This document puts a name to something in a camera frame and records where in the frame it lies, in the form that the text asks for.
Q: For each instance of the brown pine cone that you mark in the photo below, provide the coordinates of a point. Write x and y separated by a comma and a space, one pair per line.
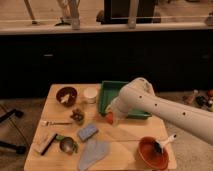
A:
77, 116

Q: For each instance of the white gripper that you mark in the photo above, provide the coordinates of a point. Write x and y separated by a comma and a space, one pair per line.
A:
117, 116

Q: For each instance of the dark red bowl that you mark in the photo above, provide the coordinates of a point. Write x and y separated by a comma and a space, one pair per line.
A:
67, 90

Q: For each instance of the metal fork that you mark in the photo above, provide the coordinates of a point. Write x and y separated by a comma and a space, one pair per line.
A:
51, 123

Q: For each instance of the white item in bowl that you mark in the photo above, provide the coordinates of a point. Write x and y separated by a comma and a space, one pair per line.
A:
65, 98

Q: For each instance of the black cabinet on shelf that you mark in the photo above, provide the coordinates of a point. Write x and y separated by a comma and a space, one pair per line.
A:
117, 12

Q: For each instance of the white paper cup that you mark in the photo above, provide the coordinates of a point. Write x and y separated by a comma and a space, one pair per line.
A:
90, 95

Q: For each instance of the blue sponge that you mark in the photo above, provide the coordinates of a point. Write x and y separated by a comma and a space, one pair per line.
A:
86, 132

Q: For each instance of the green plastic tray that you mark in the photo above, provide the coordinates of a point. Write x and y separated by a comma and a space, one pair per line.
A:
108, 91

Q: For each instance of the orange apple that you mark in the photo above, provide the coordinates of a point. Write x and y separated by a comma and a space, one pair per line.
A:
109, 118

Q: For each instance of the green item beside cup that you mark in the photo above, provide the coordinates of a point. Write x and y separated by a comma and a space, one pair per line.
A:
60, 137

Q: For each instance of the white black brush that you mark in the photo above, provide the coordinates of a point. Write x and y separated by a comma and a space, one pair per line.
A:
160, 144

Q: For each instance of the light blue cloth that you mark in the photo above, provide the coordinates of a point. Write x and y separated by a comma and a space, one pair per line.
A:
94, 151

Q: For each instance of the orange bowl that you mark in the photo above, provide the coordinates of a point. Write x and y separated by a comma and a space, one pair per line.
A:
151, 155

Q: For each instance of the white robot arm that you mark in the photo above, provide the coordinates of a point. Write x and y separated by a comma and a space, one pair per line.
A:
139, 94

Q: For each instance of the metal measuring cup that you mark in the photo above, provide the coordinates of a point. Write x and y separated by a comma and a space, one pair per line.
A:
68, 145

